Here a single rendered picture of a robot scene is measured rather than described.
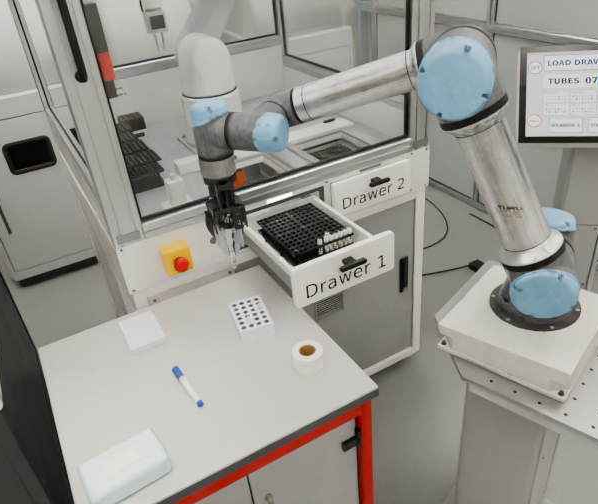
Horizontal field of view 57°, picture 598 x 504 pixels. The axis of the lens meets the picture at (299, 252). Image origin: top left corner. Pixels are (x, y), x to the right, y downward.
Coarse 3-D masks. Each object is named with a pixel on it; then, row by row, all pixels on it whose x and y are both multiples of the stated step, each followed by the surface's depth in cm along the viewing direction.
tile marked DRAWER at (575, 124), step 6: (552, 120) 167; (558, 120) 166; (564, 120) 166; (570, 120) 166; (576, 120) 165; (582, 120) 165; (552, 126) 167; (558, 126) 166; (564, 126) 166; (570, 126) 166; (576, 126) 165; (582, 126) 165; (552, 132) 166; (558, 132) 166; (564, 132) 166; (570, 132) 165; (576, 132) 165; (582, 132) 165
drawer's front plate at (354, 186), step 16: (400, 160) 173; (352, 176) 166; (368, 176) 167; (384, 176) 171; (400, 176) 174; (336, 192) 164; (352, 192) 167; (384, 192) 174; (400, 192) 177; (336, 208) 167; (352, 208) 170
